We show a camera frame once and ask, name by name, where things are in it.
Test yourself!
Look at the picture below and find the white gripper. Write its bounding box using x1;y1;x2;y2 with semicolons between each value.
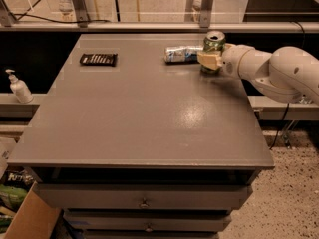
197;43;253;78

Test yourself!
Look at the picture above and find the green soda can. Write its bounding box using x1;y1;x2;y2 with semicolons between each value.
201;31;225;74

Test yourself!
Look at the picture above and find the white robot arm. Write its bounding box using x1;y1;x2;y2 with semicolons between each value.
197;44;319;104

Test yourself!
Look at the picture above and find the crushed redbull can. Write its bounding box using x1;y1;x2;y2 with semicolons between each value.
164;46;202;64

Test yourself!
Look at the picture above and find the grey drawer cabinet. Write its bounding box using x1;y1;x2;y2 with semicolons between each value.
9;34;274;239

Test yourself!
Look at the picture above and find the top drawer knob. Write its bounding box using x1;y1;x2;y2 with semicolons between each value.
139;198;150;209

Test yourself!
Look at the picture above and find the drawer knob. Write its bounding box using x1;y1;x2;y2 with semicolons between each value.
145;224;154;233
139;198;150;209

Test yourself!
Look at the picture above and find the white pump bottle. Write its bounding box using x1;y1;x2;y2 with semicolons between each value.
5;69;33;104

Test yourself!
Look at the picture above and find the green snack bag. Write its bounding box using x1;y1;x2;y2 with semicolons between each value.
0;170;34;233

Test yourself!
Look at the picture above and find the brown cardboard box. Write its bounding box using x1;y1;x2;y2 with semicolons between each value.
3;182;61;239

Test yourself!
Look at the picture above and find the black cable on rail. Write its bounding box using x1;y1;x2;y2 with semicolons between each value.
9;12;111;25

